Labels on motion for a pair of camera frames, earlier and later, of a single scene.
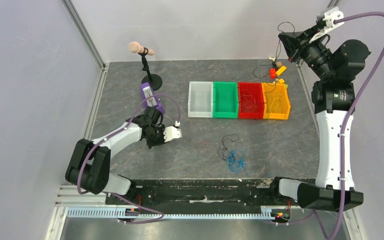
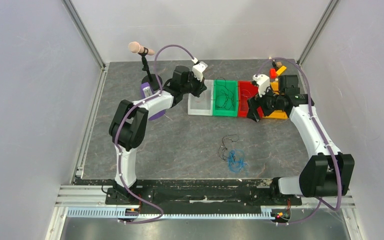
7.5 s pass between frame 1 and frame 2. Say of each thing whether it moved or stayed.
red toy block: stayed
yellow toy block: stayed
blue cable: stayed
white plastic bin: stayed
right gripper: moved
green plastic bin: stayed
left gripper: moved
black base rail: stayed
